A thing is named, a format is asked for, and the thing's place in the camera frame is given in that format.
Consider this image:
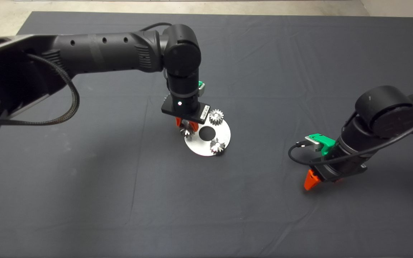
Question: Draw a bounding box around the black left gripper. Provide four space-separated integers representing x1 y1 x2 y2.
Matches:
161 94 210 132

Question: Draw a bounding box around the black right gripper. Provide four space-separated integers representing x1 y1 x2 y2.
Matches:
304 156 367 191

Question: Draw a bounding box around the round metal plate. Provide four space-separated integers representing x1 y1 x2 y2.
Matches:
184 118 231 157

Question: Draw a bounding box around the dark grey table cloth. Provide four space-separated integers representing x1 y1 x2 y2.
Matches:
0 11 413 258

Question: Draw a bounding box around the silver right camera box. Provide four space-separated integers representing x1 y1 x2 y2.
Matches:
305 138 323 153

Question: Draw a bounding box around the green right camera mount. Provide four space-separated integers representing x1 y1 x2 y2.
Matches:
308 134 336 157

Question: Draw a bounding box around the thin black left camera cable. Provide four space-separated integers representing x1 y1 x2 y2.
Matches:
140 22 173 32

